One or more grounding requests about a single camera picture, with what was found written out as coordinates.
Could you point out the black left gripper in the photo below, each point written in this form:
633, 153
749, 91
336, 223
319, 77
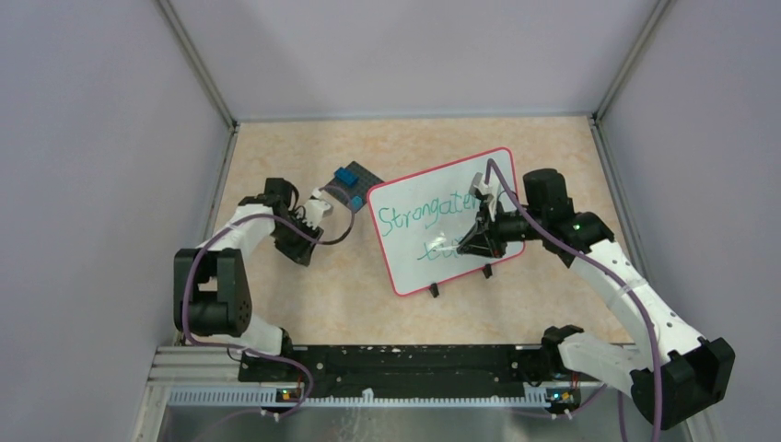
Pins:
300, 252

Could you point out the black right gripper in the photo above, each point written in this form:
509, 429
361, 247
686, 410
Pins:
483, 238

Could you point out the pink framed whiteboard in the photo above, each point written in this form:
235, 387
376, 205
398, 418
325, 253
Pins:
420, 218

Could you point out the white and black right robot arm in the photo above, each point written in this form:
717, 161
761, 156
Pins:
674, 372

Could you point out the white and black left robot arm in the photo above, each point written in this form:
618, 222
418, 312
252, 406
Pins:
212, 297

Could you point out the light blue toy brick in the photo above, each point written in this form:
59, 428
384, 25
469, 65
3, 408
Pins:
356, 203

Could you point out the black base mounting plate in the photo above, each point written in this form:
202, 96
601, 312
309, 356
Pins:
476, 371

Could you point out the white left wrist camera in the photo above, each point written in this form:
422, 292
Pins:
316, 209

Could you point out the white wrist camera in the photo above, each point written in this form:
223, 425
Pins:
316, 209
485, 191

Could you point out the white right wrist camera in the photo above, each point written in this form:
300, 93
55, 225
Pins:
485, 191

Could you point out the aluminium frame rail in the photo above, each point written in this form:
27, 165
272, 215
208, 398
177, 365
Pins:
193, 365

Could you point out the white slotted cable duct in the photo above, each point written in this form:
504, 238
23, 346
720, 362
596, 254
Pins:
263, 397

